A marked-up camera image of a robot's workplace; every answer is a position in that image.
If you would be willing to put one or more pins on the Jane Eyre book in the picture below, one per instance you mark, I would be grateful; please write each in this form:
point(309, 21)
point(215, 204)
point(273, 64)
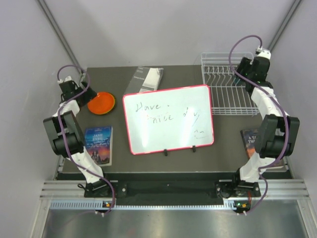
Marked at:
point(98, 142)

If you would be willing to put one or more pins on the orange plate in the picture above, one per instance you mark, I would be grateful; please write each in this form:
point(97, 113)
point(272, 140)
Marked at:
point(102, 104)

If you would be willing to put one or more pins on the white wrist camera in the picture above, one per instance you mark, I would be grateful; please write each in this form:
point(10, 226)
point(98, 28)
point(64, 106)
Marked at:
point(264, 53)
point(68, 78)

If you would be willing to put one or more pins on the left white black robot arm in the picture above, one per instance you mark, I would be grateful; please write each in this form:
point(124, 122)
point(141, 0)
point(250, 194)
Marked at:
point(67, 139)

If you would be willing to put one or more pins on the red framed whiteboard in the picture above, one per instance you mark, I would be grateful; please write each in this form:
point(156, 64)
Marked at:
point(170, 119)

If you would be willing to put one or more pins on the aluminium frame rail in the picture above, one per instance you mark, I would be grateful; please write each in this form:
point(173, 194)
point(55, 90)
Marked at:
point(62, 189)

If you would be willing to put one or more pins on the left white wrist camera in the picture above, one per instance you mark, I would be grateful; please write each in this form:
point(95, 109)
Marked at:
point(68, 78)

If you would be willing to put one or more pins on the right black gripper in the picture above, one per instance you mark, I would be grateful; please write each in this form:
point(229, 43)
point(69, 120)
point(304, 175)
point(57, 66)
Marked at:
point(244, 65)

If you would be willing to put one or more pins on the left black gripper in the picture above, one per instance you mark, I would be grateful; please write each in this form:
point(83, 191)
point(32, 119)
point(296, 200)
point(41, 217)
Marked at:
point(89, 94)

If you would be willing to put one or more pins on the Tale of Two Cities book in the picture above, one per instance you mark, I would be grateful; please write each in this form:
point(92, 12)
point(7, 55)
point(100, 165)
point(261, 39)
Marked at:
point(248, 138)

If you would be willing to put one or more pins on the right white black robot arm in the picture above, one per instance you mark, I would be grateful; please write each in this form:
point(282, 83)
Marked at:
point(278, 131)

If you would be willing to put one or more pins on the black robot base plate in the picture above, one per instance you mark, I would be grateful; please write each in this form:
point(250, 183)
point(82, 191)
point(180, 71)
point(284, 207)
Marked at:
point(214, 189)

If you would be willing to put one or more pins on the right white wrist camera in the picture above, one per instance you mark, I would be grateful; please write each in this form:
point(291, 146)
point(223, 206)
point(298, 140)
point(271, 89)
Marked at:
point(264, 53)

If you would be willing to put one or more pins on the lime green plate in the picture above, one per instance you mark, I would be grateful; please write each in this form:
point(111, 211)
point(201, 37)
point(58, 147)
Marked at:
point(111, 110)

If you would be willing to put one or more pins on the white wire dish rack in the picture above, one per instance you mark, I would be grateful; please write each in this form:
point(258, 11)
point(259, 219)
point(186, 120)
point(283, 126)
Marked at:
point(226, 99)

